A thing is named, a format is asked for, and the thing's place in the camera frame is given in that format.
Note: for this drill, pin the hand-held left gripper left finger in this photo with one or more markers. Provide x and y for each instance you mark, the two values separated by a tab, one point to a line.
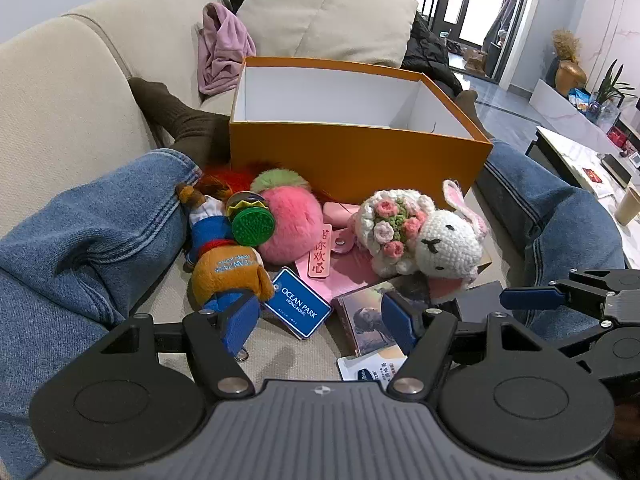
241	322

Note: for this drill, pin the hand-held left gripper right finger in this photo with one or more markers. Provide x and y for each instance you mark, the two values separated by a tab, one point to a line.
399	321

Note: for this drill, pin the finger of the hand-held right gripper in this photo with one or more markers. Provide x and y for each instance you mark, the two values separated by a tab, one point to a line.
530	298

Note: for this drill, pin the brown plush doll blue outfit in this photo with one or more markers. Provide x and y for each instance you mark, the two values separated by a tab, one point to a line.
225	270

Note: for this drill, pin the tan cardboard box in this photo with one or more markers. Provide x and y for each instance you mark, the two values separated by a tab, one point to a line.
485	266

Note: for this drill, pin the pink card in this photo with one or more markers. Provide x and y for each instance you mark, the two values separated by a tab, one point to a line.
345	272

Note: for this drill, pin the white crochet bunny with flowers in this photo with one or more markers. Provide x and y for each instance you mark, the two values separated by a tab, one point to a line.
440	240

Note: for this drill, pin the pink leather key holder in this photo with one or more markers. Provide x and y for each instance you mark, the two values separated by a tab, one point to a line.
342	220

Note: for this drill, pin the red orange fluffy pompom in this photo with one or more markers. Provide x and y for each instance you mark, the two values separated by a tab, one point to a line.
222	177

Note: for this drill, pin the orange cardboard box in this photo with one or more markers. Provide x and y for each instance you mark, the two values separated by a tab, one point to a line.
350	160

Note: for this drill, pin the photo card case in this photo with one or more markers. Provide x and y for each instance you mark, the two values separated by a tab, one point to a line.
365	320

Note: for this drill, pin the dark grey box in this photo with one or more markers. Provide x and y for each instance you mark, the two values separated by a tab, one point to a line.
477	300

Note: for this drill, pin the white card packet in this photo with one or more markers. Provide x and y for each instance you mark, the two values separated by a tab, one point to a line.
370	372

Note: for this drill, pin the blue paper tag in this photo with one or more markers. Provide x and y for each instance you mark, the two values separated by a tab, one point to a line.
297	305

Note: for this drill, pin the person's right leg in jeans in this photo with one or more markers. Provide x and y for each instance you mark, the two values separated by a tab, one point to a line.
550	210

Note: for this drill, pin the person's leg in jeans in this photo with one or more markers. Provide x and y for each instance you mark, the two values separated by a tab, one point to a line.
550	210
85	240

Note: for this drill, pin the green round toy gold crown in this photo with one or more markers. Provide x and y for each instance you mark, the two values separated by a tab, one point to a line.
252	225

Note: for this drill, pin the pink wooden tag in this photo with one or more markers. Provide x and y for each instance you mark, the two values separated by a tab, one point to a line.
320	252

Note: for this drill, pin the pink fluffy ball green top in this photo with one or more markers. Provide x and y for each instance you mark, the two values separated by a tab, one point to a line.
295	225

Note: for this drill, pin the paper cup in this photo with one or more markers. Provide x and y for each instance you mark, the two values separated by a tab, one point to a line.
629	207

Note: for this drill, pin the red card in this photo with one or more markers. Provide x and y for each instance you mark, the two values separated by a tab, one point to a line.
594	175

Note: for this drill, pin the white marble coffee table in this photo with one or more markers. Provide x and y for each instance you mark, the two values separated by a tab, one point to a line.
575	160

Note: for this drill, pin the person's left leg in jeans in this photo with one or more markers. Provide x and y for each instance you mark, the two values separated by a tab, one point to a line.
85	240

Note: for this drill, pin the white low cabinet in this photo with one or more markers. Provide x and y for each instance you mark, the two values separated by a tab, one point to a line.
555	105

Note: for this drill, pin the person's right foot brown sock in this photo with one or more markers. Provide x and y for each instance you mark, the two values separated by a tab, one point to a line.
472	105

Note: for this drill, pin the person's foot brown sock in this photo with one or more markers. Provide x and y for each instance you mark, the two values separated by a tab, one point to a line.
180	122
472	105

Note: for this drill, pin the person's left foot brown sock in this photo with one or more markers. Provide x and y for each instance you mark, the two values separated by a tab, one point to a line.
180	122

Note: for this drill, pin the gold vase with dried plant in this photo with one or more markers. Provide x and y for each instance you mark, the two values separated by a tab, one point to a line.
570	77

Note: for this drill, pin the green potted plant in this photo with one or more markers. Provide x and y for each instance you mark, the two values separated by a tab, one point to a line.
612	85

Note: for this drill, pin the black puffer jacket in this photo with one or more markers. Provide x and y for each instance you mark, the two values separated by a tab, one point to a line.
426	55

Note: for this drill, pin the pink cloth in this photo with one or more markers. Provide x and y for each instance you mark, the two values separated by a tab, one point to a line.
222	50

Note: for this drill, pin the black framed glass door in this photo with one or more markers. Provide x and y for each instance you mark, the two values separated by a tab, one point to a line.
520	20

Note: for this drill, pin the beige sofa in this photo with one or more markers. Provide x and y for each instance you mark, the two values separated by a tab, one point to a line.
60	85

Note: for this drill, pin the beige cushion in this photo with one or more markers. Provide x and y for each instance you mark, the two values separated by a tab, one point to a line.
325	10

